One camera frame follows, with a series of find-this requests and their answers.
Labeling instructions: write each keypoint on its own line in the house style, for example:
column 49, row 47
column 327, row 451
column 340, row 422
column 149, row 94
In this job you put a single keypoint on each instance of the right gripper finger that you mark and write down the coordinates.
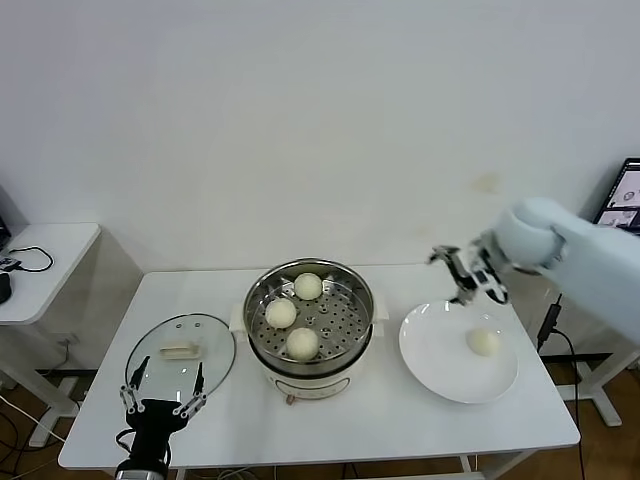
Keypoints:
column 442, row 252
column 462, row 296

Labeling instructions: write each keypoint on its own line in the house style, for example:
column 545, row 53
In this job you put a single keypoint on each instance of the small black desk device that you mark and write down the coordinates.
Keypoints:
column 10, row 264

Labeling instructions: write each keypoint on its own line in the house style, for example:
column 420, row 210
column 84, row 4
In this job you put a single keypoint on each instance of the white steamed baozi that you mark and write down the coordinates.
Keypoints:
column 307, row 286
column 482, row 342
column 302, row 344
column 281, row 313

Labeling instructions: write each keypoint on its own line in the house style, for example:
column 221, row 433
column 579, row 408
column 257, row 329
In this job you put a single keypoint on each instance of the white round plate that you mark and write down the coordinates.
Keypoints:
column 440, row 360

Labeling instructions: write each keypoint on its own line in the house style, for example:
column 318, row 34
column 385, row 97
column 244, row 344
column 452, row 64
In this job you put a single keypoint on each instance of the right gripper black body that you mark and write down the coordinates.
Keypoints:
column 465, row 270

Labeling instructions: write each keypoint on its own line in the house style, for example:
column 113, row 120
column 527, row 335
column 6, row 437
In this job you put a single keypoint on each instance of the white side table with laptop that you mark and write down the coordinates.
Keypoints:
column 600, row 395

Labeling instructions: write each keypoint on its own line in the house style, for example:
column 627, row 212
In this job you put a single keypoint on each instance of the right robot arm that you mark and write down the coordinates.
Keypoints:
column 575, row 250

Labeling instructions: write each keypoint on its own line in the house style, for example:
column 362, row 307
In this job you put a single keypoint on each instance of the perforated steel steamer basket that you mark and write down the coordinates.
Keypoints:
column 345, row 325

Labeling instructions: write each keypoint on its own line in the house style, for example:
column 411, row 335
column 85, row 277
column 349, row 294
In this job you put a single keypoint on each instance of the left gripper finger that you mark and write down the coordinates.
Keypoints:
column 199, row 390
column 134, row 387

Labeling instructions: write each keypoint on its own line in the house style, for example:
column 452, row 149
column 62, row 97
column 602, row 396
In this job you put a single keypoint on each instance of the black computer mouse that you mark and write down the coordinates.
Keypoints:
column 4, row 289

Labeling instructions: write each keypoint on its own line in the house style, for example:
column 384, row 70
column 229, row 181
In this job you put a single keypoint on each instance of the white wall socket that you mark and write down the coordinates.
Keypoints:
column 70, row 341

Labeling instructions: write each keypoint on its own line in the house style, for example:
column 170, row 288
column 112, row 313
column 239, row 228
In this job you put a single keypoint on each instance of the round glass lid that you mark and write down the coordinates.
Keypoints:
column 200, row 360

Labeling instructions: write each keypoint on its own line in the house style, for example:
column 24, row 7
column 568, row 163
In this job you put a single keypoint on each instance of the open grey laptop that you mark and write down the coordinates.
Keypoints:
column 627, row 195

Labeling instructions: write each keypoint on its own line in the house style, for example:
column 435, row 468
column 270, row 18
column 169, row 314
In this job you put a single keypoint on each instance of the cream electric cooker base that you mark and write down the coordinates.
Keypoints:
column 310, row 385

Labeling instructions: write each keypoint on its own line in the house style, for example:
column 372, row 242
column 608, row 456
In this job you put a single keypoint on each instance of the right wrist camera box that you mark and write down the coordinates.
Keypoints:
column 482, row 277

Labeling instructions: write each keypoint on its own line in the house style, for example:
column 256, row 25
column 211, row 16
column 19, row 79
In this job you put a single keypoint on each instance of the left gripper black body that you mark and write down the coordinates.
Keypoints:
column 155, row 420

